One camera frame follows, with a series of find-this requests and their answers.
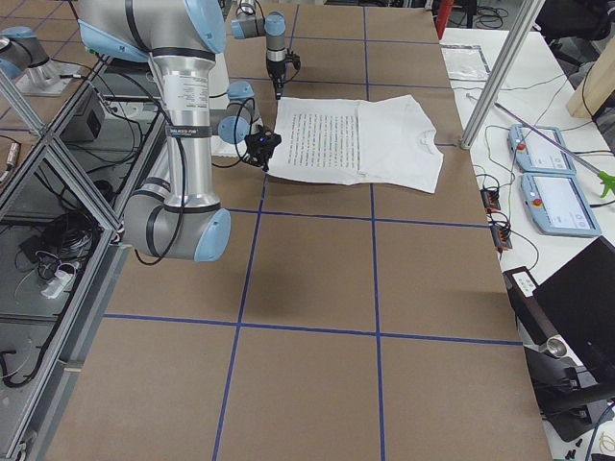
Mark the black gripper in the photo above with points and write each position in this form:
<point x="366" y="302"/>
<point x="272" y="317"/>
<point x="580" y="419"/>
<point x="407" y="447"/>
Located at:
<point x="253" y="154"/>
<point x="276" y="72"/>

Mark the white long-sleeve printed shirt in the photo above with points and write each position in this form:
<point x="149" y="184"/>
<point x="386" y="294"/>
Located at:
<point x="351" y="141"/>

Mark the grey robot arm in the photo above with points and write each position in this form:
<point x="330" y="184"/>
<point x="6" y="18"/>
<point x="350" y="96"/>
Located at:
<point x="250" y="22"/>
<point x="175" y="213"/>

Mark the clear plastic bag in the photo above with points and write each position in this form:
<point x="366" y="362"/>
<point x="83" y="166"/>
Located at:
<point x="467" y="65"/>

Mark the orange black connector block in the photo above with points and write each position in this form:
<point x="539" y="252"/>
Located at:
<point x="491" y="199"/>

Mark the white power strip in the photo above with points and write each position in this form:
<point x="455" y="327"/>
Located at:
<point x="56" y="285"/>

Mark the far blue teach pendant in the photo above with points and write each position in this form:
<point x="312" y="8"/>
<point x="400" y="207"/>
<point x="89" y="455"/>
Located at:
<point x="534" y="154"/>

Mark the blue teach pendant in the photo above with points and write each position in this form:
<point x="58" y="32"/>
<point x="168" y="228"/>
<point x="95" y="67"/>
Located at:
<point x="534" y="154"/>
<point x="557" y="206"/>

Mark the near blue teach pendant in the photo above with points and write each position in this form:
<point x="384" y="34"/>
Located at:
<point x="557" y="206"/>

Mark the long metal grabber tool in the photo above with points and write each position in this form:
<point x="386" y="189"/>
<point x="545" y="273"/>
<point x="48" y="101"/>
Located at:
<point x="607" y="180"/>

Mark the black laptop computer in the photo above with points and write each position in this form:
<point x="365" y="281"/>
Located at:
<point x="578" y="299"/>

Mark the aluminium frame post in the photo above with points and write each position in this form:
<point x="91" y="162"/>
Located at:
<point x="512" y="45"/>

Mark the aluminium side frame rail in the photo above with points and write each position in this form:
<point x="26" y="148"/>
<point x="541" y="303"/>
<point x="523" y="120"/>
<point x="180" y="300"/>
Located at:
<point x="82" y="145"/>

